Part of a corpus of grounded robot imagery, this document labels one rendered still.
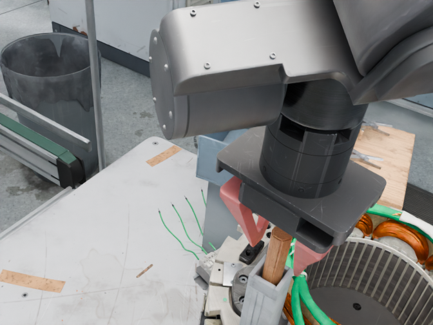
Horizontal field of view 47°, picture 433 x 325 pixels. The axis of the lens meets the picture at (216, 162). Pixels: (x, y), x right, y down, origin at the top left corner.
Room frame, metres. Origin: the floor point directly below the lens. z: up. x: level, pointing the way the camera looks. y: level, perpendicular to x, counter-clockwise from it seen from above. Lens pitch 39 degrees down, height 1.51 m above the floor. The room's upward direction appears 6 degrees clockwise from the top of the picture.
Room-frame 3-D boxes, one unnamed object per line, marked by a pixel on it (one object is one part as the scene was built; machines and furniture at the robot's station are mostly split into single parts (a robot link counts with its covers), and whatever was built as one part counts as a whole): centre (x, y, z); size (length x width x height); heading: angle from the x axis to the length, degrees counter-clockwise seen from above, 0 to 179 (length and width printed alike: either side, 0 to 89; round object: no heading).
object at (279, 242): (0.27, -0.06, 1.20); 0.02 x 0.02 x 0.06
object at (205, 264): (0.58, -0.03, 0.80); 0.10 x 0.05 x 0.04; 134
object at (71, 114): (1.73, 0.69, 0.28); 0.38 x 0.37 x 0.56; 150
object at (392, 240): (0.38, -0.21, 1.12); 0.05 x 0.01 x 0.02; 62
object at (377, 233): (0.37, -0.21, 1.12); 0.06 x 0.02 x 0.04; 62
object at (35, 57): (1.73, 0.69, 0.39); 0.39 x 0.39 x 0.35
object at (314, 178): (0.26, -0.06, 1.32); 0.10 x 0.07 x 0.07; 55
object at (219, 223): (0.67, -0.05, 0.92); 0.17 x 0.11 x 0.28; 161
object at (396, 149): (0.62, -0.19, 1.05); 0.20 x 0.19 x 0.02; 71
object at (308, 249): (0.26, -0.06, 1.25); 0.07 x 0.07 x 0.09; 55
